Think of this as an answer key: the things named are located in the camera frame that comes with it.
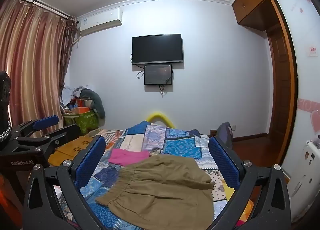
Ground yellow orange fleece blanket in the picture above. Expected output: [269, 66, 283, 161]
[222, 181, 254, 230]

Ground green storage box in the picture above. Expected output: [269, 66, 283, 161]
[62, 110, 99, 136]

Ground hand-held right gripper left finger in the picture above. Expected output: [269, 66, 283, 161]
[23, 135, 107, 230]

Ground khaki pants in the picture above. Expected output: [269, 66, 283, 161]
[95, 154, 215, 226]

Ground striped pink curtain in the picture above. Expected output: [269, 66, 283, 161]
[0, 0, 78, 146]

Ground brown wooden door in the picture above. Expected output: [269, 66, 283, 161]
[266, 0, 298, 169]

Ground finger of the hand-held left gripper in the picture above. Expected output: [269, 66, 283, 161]
[14, 123, 81, 156]
[11, 115, 60, 138]

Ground grey backpack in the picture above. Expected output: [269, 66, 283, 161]
[216, 121, 234, 151]

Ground white air conditioner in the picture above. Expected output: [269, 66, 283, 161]
[77, 8, 123, 36]

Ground small black monitor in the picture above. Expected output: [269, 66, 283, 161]
[144, 63, 174, 86]

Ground wooden nightstand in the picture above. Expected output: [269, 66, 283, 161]
[47, 134, 97, 167]

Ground white wardrobe door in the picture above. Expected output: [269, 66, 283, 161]
[272, 0, 320, 220]

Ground pink garment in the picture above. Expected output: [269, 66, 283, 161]
[108, 148, 150, 167]

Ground yellow foam tube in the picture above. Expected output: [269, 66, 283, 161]
[146, 112, 176, 129]

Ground curtain rod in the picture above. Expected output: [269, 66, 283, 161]
[7, 0, 72, 19]

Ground patchwork printed blanket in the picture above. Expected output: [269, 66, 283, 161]
[54, 120, 253, 230]

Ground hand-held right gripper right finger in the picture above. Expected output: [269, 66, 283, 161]
[208, 136, 292, 230]

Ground grey plush cushion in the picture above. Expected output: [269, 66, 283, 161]
[80, 88, 106, 121]

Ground pile of clothes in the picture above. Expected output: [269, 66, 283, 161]
[60, 84, 91, 111]

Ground black wall television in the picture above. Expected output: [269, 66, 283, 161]
[132, 34, 184, 65]

